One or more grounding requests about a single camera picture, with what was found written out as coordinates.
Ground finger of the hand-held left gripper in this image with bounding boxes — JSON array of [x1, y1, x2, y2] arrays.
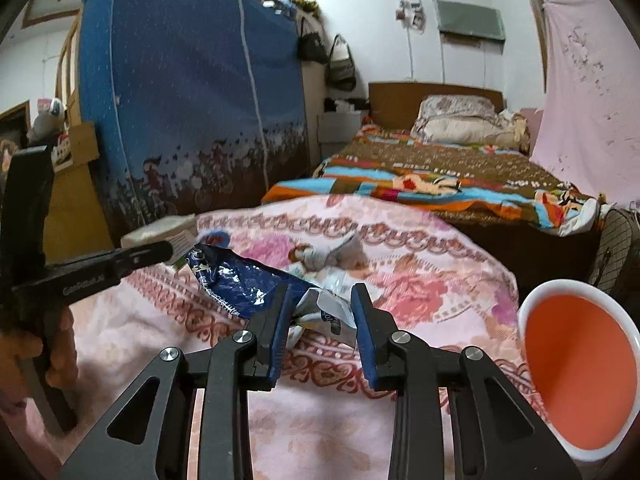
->
[[112, 241, 175, 274]]

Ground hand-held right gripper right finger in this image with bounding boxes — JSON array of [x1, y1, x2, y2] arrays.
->
[[350, 282, 583, 480]]

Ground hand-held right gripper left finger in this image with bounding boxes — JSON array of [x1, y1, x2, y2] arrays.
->
[[59, 282, 293, 480]]

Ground silver wrapper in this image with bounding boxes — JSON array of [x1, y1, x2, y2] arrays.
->
[[287, 280, 363, 356]]

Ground blue foil snack wrapper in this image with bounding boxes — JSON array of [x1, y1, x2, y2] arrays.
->
[[186, 244, 296, 322]]

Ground orange bin with white rim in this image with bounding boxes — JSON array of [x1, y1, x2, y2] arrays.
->
[[516, 280, 640, 462]]

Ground person's left hand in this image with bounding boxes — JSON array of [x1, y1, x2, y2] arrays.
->
[[0, 305, 80, 392]]

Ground small white carton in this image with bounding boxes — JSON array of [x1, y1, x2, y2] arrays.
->
[[121, 214, 198, 262]]

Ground wooden cabinet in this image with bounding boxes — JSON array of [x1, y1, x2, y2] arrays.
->
[[42, 15, 126, 266]]

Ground cardboard box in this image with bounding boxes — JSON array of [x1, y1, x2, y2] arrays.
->
[[52, 121, 99, 171]]

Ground grey crumpled sock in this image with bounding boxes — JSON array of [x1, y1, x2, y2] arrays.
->
[[287, 235, 369, 272]]

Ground grey plush toy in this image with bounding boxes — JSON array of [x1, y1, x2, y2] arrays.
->
[[27, 97, 67, 145]]

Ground pink floral blanket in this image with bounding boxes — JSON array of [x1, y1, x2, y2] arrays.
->
[[0, 192, 551, 480]]

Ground blue fabric wardrobe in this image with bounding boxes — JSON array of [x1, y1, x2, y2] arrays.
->
[[75, 0, 313, 235]]

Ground colourful patterned bedsheet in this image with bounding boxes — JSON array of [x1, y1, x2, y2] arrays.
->
[[260, 119, 601, 238]]

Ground white nightstand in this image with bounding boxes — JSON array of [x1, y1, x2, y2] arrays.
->
[[317, 110, 363, 150]]

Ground cream pillow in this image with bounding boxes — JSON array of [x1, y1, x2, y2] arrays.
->
[[411, 112, 531, 155]]

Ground dark items on nightstand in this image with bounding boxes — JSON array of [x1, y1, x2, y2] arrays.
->
[[324, 95, 371, 114]]

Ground wooden bed headboard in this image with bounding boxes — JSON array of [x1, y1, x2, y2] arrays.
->
[[368, 81, 505, 128]]

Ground floral pillow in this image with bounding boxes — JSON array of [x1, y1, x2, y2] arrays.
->
[[417, 95, 497, 122]]

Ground checkered bag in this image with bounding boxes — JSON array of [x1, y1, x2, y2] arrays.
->
[[587, 202, 640, 297]]

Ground black handbag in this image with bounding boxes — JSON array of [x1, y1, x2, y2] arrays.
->
[[297, 17, 329, 64]]

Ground grey handbag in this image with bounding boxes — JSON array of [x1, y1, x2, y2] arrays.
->
[[326, 34, 357, 92]]

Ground pink hanging cloth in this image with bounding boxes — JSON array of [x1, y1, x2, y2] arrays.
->
[[530, 0, 640, 211]]

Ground wall socket cluster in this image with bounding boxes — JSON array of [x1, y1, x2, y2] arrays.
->
[[395, 2, 426, 34]]

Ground grey-green wall panel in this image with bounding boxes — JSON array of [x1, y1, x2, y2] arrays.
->
[[436, 0, 506, 41]]

